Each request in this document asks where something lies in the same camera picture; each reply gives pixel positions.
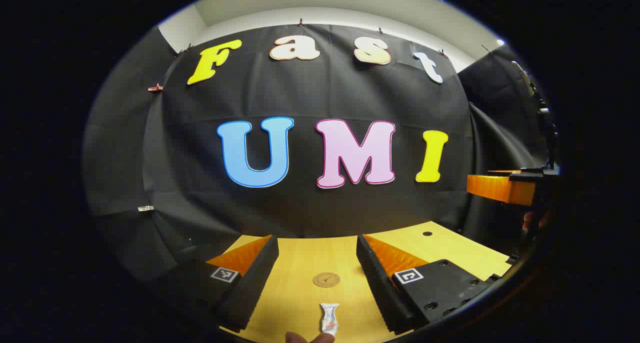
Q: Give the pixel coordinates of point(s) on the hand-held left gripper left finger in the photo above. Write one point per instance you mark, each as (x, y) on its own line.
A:
(257, 278)

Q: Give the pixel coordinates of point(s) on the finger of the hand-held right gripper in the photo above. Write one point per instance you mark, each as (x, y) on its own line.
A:
(495, 189)

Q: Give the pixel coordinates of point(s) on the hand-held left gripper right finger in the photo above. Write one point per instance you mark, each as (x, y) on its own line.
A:
(375, 283)

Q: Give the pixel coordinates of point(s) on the round brown coaster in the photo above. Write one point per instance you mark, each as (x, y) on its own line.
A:
(326, 279)

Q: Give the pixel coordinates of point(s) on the white toothpaste tube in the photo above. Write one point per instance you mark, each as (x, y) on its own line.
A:
(329, 317)

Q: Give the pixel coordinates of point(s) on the beige cup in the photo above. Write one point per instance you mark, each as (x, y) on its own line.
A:
(320, 338)

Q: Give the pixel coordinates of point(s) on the wooden desktop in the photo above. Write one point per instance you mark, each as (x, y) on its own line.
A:
(300, 283)

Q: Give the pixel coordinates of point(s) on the black backdrop cloth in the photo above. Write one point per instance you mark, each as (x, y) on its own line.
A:
(300, 208)

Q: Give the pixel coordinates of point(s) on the white cloth clip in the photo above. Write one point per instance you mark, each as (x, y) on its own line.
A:
(145, 208)

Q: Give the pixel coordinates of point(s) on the red cloth clip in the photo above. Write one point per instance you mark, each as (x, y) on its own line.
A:
(155, 88)

